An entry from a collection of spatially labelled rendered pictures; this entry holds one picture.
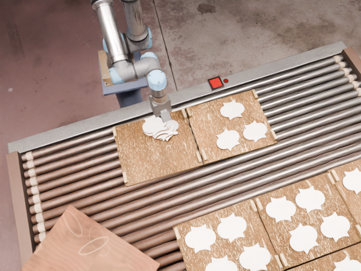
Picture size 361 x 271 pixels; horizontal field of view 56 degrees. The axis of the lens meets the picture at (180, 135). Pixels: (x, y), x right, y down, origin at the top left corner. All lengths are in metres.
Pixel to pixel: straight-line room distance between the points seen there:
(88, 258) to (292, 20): 2.99
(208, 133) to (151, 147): 0.32
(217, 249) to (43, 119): 2.06
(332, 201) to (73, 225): 1.24
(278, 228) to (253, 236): 0.13
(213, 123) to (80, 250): 0.92
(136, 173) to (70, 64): 1.89
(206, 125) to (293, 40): 1.93
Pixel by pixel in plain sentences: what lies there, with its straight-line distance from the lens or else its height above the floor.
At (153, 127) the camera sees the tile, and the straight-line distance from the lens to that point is 1.78.
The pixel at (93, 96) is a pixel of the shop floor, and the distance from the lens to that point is 3.18.
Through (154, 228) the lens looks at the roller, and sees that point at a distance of 1.70.
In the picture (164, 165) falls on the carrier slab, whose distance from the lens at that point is 1.77.
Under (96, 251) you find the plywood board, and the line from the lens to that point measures 1.61.
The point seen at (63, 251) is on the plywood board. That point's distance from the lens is 1.65.
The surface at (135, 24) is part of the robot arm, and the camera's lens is 1.80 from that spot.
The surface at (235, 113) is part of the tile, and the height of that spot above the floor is 0.95.
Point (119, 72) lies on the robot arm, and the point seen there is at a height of 1.41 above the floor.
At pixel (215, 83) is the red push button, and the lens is 2.01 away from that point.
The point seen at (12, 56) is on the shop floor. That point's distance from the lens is 3.73.
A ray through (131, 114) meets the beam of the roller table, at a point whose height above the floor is 0.92.
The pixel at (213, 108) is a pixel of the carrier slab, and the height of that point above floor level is 0.94.
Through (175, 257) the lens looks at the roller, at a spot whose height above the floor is 0.92.
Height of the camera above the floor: 2.59
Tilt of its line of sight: 64 degrees down
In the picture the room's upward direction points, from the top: 3 degrees counter-clockwise
